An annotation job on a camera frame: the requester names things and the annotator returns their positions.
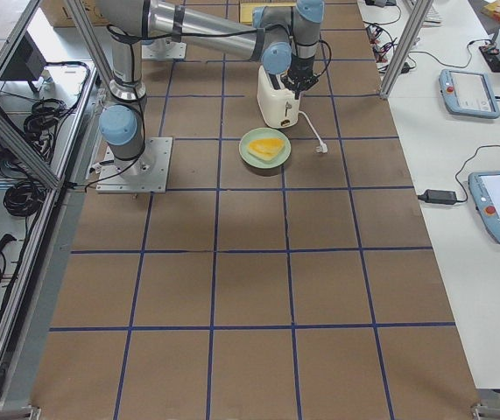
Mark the wooden box in basket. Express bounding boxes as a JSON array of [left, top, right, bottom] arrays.
[[238, 0, 298, 25]]

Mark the aluminium frame post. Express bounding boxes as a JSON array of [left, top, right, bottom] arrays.
[[379, 0, 433, 100]]

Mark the triangular bread on plate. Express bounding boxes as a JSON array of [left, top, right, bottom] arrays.
[[246, 137, 285, 162]]

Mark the far blue teach pendant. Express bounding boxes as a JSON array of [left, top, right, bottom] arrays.
[[439, 69, 500, 119]]

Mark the light green plate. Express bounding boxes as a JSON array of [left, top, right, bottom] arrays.
[[239, 128, 292, 169]]

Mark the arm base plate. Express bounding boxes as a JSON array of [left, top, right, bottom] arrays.
[[142, 39, 187, 61], [95, 137, 173, 193]]

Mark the white toaster power cord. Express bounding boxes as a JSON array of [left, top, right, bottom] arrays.
[[298, 110, 329, 155]]

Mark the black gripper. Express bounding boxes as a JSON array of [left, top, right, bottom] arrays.
[[285, 56, 318, 100]]

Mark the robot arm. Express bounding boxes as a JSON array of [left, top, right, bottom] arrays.
[[97, 1, 325, 129]]

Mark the white two-slot toaster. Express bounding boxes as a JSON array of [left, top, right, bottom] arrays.
[[257, 66, 300, 129]]

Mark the black power adapter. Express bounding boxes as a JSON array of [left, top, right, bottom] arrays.
[[417, 189, 458, 206]]

